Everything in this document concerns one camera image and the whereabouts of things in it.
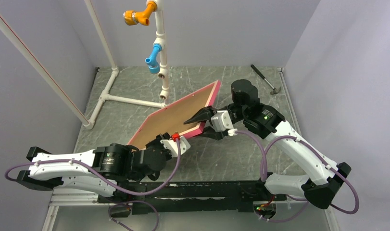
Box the pink picture frame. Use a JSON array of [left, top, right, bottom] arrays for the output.
[[127, 79, 222, 151]]

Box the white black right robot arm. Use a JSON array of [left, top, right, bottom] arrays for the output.
[[187, 79, 351, 209]]

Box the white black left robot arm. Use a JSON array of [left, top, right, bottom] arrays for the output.
[[5, 133, 182, 202]]

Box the blue pipe nozzle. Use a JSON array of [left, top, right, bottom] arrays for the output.
[[145, 44, 162, 74]]

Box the white PVC pipe stand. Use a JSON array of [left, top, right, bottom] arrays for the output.
[[0, 0, 151, 129]]

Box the orange pipe nozzle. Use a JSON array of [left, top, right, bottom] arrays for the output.
[[123, 0, 158, 26]]

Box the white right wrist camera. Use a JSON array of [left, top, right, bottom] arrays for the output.
[[211, 110, 237, 136]]

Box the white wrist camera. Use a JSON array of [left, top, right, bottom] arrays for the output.
[[161, 132, 191, 158], [211, 110, 237, 136]]

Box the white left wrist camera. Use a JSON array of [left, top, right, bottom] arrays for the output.
[[161, 132, 191, 158]]

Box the small black-handled hammer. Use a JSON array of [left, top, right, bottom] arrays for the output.
[[250, 64, 281, 95]]

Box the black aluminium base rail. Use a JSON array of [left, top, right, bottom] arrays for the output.
[[41, 172, 337, 231]]

